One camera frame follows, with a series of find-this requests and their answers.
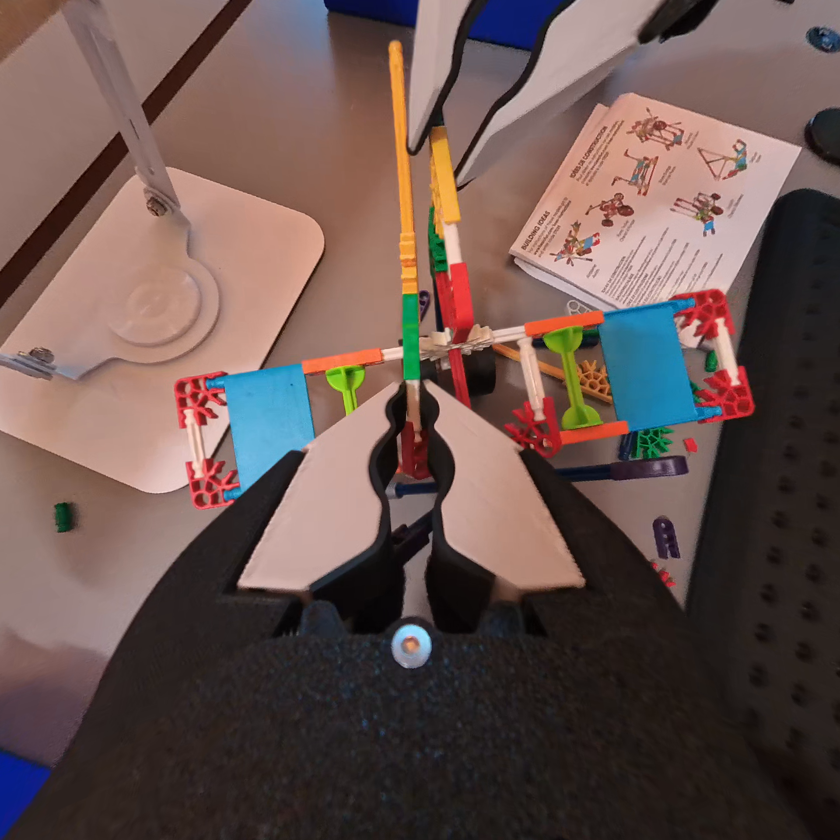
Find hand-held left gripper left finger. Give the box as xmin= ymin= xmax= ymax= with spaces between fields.
xmin=236 ymin=382 xmax=403 ymax=595

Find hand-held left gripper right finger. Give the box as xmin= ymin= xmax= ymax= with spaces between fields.
xmin=423 ymin=381 xmax=586 ymax=593

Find white instruction booklet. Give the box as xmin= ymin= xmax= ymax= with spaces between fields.
xmin=508 ymin=92 xmax=803 ymax=311

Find green fan connector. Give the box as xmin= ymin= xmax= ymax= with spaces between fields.
xmin=620 ymin=425 xmax=677 ymax=460

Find white stand with wooden board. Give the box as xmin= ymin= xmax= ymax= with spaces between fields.
xmin=0 ymin=0 xmax=327 ymax=494

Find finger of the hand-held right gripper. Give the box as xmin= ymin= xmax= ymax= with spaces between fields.
xmin=406 ymin=0 xmax=480 ymax=157
xmin=455 ymin=0 xmax=660 ymax=189

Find blue bin with square tag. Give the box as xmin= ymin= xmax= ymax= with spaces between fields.
xmin=0 ymin=750 xmax=52 ymax=840

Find colourful toy rod airplane model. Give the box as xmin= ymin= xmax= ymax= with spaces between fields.
xmin=174 ymin=125 xmax=756 ymax=559

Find black oval object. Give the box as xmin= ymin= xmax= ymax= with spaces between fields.
xmin=806 ymin=107 xmax=840 ymax=166

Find blue plastic bin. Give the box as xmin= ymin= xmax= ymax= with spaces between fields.
xmin=325 ymin=0 xmax=572 ymax=52

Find black perforated armrest pad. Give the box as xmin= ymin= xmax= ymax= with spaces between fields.
xmin=686 ymin=189 xmax=840 ymax=840

